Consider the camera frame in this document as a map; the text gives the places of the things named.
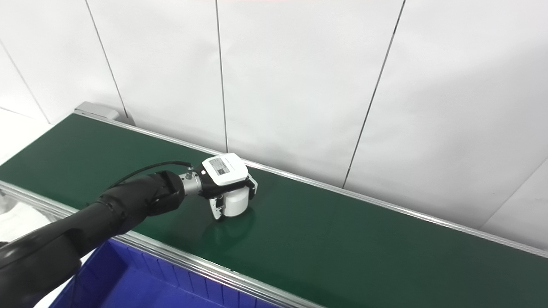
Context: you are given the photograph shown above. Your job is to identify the blue plastic bin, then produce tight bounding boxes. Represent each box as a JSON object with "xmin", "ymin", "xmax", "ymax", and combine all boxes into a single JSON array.
[{"xmin": 49, "ymin": 239, "xmax": 283, "ymax": 308}]

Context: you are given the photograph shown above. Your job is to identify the green conveyor belt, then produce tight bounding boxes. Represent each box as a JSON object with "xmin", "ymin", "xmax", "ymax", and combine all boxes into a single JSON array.
[
  {"xmin": 0, "ymin": 101, "xmax": 548, "ymax": 308},
  {"xmin": 0, "ymin": 113, "xmax": 548, "ymax": 308}
]

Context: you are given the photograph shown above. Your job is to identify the white cylindrical part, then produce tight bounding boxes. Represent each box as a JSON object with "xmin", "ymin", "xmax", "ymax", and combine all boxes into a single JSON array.
[{"xmin": 224, "ymin": 187, "xmax": 251, "ymax": 217}]

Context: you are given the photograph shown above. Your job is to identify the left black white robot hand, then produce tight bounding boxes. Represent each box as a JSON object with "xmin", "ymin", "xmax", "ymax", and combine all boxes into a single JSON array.
[{"xmin": 200, "ymin": 153, "xmax": 259, "ymax": 222}]

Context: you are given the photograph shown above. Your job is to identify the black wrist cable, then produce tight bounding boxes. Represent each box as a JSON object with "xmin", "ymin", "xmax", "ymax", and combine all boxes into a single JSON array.
[{"xmin": 109, "ymin": 161, "xmax": 194, "ymax": 189}]

